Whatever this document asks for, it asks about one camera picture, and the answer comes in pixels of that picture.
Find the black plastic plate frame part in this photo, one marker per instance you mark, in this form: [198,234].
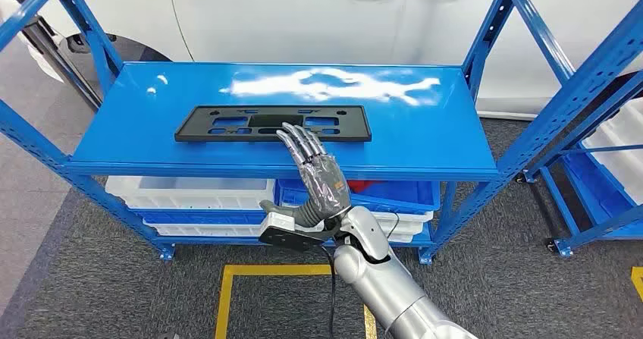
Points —
[191,128]

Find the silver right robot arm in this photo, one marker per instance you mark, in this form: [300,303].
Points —
[382,281]

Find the blue metal shelf rack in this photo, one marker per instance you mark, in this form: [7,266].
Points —
[150,141]

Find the blue shelf rack with casters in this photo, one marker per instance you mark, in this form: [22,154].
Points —
[577,196]

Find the red item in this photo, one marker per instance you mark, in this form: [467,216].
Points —
[361,186]

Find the blue plastic bin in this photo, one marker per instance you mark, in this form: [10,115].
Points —
[402,196]

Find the white plastic bin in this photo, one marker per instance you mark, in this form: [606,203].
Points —
[407,223]
[623,146]
[191,196]
[201,230]

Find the white car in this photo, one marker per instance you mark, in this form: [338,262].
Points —
[281,20]

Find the grey metal pole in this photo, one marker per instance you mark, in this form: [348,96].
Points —
[60,60]

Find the yellow floor tape strip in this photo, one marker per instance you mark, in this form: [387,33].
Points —
[638,284]

